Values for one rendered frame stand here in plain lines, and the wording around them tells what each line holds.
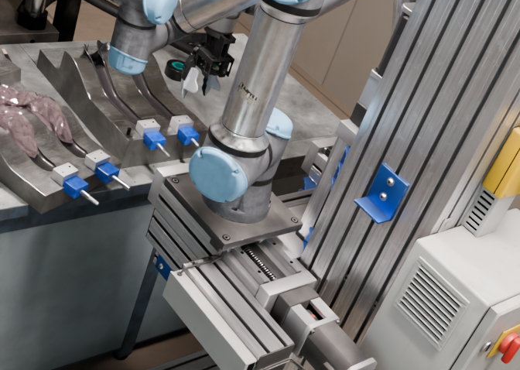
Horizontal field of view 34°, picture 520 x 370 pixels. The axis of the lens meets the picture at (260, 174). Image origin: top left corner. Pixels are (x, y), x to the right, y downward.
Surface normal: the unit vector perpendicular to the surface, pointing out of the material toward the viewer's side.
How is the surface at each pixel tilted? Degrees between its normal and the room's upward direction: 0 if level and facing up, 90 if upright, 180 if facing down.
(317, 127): 0
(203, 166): 98
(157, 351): 0
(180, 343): 0
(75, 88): 90
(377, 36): 90
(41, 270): 90
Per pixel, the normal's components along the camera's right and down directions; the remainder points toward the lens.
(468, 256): 0.31, -0.79
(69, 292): 0.58, 0.60
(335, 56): -0.75, 0.15
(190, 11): -0.45, 0.32
